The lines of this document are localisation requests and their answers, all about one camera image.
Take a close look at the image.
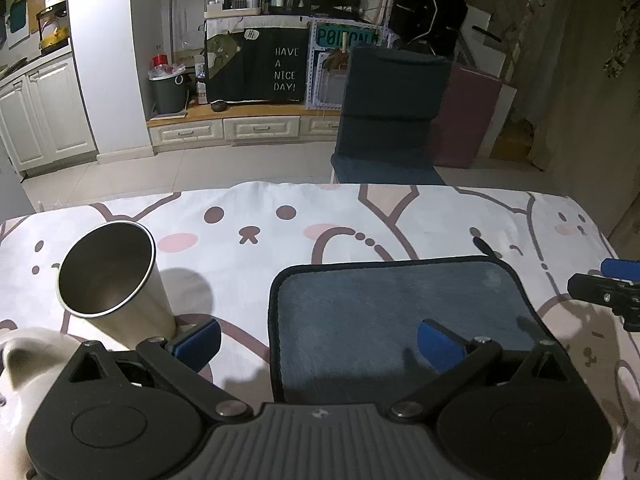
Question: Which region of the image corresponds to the grey trash bin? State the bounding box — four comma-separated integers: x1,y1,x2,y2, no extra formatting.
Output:
148,71,190,115

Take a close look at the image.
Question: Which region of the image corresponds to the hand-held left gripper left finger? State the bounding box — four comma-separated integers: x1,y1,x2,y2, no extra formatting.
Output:
68,318,252,421

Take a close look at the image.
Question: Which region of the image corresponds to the white low drawer cabinet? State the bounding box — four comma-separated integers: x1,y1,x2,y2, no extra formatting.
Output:
147,104,344,149

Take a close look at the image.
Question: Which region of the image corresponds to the cardboard box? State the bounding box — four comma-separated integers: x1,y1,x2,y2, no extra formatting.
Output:
491,120,535,162

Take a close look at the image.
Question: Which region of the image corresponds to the black hanging jacket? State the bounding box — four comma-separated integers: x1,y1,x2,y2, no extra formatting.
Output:
388,0,472,57

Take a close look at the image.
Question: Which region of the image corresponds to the maroon panel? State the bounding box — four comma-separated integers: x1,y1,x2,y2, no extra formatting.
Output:
431,62,504,169

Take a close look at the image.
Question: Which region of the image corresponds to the teal sign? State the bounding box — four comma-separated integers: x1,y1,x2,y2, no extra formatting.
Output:
315,27,379,52

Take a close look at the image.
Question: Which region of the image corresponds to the black printed cloth cover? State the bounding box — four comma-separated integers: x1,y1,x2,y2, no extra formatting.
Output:
204,27,309,106

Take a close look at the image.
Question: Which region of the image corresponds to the white ceramic cat figure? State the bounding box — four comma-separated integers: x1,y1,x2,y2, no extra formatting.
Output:
0,327,84,480

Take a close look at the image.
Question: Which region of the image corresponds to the stainless steel cup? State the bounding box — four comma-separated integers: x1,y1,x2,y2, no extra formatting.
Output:
56,220,179,351

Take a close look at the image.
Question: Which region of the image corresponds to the dark grey towel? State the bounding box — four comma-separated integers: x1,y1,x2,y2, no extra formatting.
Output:
268,255,564,407

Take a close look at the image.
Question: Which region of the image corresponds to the white board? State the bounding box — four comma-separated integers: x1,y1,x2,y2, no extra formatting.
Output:
457,6,522,82

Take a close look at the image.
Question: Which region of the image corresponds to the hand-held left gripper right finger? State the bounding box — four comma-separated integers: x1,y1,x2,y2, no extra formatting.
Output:
390,319,579,421

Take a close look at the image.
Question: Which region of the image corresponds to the white pegboard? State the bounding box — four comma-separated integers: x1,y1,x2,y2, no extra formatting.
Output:
304,16,392,111

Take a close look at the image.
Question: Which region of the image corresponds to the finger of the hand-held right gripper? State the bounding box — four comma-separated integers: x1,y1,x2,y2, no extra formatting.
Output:
601,258,640,279
567,272,640,332

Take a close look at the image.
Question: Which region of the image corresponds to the dark blue chair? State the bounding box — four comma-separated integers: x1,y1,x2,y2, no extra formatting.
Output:
330,45,452,186

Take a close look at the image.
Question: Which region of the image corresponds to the yellow kettle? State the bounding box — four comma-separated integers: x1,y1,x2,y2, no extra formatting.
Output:
37,0,71,55

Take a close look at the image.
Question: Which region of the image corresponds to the floral curtain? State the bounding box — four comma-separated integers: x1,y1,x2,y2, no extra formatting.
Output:
602,0,640,79

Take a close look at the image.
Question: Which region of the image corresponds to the printed bunny blanket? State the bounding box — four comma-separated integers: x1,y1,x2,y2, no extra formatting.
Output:
0,182,640,480

